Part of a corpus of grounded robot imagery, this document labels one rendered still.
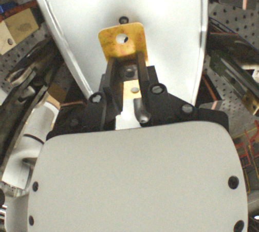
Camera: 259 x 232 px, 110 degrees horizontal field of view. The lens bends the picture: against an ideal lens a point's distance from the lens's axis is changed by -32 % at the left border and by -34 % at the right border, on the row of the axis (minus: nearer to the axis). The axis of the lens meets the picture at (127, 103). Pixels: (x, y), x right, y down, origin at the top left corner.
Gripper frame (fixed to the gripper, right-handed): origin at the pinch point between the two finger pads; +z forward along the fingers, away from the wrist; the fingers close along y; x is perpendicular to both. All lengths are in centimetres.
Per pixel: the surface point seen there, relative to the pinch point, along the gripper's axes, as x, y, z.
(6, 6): 19, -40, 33
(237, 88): -6.3, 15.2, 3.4
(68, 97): -15.6, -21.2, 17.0
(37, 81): -1.0, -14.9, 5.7
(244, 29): -10, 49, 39
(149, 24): 1.7, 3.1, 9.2
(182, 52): -3.2, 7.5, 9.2
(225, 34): -3.2, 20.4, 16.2
